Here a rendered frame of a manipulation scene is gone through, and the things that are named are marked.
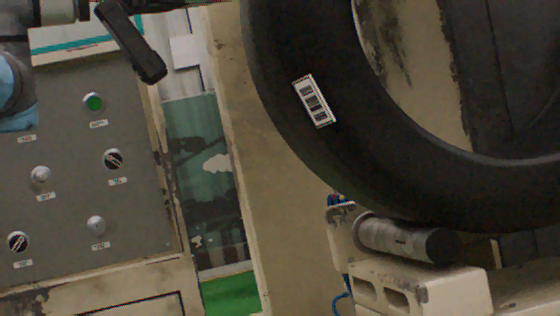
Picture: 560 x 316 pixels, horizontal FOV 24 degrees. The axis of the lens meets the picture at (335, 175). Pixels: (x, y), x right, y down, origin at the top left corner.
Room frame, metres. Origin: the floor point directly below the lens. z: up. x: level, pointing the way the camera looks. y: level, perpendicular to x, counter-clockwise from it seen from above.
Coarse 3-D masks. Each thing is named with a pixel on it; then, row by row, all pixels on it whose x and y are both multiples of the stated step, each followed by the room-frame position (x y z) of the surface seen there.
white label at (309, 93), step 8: (304, 80) 1.49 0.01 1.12; (312, 80) 1.48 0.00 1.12; (296, 88) 1.51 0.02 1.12; (304, 88) 1.50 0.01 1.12; (312, 88) 1.49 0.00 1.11; (304, 96) 1.51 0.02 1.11; (312, 96) 1.50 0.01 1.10; (320, 96) 1.49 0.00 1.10; (304, 104) 1.52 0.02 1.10; (312, 104) 1.50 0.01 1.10; (320, 104) 1.49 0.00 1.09; (312, 112) 1.51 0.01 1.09; (320, 112) 1.50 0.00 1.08; (328, 112) 1.49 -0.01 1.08; (312, 120) 1.52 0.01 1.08; (320, 120) 1.51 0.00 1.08; (328, 120) 1.49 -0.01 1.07
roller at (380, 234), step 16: (368, 224) 1.83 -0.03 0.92; (384, 224) 1.75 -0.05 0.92; (400, 224) 1.69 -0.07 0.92; (416, 224) 1.64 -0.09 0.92; (368, 240) 1.81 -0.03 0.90; (384, 240) 1.72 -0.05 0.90; (400, 240) 1.64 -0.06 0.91; (416, 240) 1.58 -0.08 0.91; (432, 240) 1.53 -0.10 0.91; (448, 240) 1.54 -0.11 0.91; (416, 256) 1.59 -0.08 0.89; (432, 256) 1.53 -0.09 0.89; (448, 256) 1.54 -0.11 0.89
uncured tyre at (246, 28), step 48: (240, 0) 1.70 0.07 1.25; (288, 0) 1.51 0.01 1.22; (336, 0) 1.49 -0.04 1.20; (288, 48) 1.51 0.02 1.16; (336, 48) 1.49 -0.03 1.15; (288, 96) 1.54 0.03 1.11; (336, 96) 1.50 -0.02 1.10; (384, 96) 1.50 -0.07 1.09; (288, 144) 1.70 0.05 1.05; (336, 144) 1.52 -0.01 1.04; (384, 144) 1.50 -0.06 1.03; (432, 144) 1.51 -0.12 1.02; (528, 144) 1.83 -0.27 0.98; (384, 192) 1.54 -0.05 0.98; (432, 192) 1.52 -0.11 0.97; (480, 192) 1.52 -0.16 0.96; (528, 192) 1.54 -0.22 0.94
